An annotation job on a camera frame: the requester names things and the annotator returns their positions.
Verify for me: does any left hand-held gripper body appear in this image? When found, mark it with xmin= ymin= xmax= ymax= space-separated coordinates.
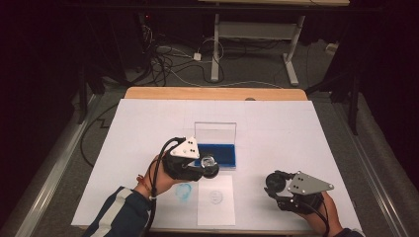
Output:
xmin=162 ymin=135 xmax=206 ymax=183

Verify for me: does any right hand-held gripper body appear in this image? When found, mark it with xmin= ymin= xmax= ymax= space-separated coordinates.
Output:
xmin=276 ymin=170 xmax=336 ymax=215

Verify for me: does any black round stamp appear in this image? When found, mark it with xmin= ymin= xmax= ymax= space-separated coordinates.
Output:
xmin=199 ymin=156 xmax=220 ymax=180

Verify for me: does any black round stamp cap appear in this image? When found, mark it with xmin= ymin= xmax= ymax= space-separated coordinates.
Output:
xmin=265 ymin=171 xmax=290 ymax=195

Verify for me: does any blue ink pad clear case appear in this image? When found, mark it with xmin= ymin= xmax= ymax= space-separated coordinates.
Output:
xmin=193 ymin=121 xmax=238 ymax=170

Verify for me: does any person's right hand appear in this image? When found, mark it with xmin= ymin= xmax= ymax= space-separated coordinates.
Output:
xmin=296 ymin=192 xmax=344 ymax=237

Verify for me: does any person's left hand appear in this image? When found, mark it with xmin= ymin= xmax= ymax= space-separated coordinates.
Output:
xmin=132 ymin=154 xmax=186 ymax=199

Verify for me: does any white paper sheet round print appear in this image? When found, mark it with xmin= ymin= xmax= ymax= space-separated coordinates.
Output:
xmin=196 ymin=174 xmax=237 ymax=227

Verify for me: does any white table cover sheet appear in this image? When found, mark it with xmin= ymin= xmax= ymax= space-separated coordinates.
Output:
xmin=71 ymin=98 xmax=364 ymax=234

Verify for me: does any wooden table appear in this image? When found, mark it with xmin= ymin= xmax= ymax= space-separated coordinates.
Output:
xmin=124 ymin=86 xmax=308 ymax=102

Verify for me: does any black stand leg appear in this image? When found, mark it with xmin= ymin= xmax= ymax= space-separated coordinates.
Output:
xmin=305 ymin=70 xmax=362 ymax=136

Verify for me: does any white power strip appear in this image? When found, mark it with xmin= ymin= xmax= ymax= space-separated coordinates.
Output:
xmin=325 ymin=41 xmax=340 ymax=56

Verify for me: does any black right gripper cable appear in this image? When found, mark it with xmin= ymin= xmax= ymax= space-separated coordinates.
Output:
xmin=299 ymin=199 xmax=331 ymax=237

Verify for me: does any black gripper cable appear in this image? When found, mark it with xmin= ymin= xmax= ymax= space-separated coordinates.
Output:
xmin=143 ymin=136 xmax=186 ymax=237
xmin=299 ymin=199 xmax=331 ymax=237

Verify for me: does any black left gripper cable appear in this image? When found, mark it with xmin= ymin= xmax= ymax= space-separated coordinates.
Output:
xmin=143 ymin=136 xmax=186 ymax=237

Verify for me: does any red wrist bracelet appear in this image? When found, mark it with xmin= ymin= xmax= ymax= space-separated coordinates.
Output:
xmin=135 ymin=173 xmax=153 ymax=196

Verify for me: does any grey metal floor rail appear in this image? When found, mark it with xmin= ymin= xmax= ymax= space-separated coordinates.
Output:
xmin=330 ymin=98 xmax=411 ymax=237
xmin=9 ymin=93 xmax=102 ymax=237

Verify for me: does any tangle of floor cables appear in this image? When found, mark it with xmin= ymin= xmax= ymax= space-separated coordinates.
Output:
xmin=137 ymin=13 xmax=285 ymax=89

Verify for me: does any white metal desk frame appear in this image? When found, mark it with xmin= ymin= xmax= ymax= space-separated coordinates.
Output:
xmin=197 ymin=0 xmax=351 ymax=87

